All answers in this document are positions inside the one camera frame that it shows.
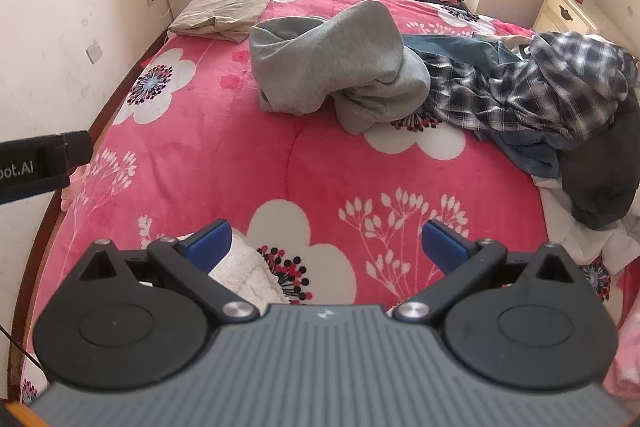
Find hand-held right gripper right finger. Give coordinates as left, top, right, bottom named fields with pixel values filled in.
left=393, top=219, right=583, bottom=323

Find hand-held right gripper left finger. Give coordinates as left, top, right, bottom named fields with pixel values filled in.
left=80, top=219, right=258, bottom=323

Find grey sweatpants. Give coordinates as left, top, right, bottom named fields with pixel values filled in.
left=248, top=0, right=432, bottom=136

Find beige pants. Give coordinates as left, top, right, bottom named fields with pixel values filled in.
left=167, top=0, right=276, bottom=44

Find white fleece cloth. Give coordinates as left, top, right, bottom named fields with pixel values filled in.
left=182, top=232, right=291, bottom=305

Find pink floral blanket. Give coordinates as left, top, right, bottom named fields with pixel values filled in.
left=20, top=0, right=640, bottom=413

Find dark grey garment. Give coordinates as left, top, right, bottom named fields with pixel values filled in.
left=557, top=99, right=640, bottom=232

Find black white plaid shirt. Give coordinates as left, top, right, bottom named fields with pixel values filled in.
left=417, top=31, right=640, bottom=152

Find blue jeans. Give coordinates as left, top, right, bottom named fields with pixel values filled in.
left=402, top=34, right=561, bottom=178

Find pink cloth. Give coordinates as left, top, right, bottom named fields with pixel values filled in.
left=602, top=267, right=640, bottom=410

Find cream nightstand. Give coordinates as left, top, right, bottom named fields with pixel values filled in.
left=532, top=0, right=640, bottom=52

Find black cable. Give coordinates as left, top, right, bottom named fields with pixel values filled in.
left=0, top=324, right=47, bottom=379

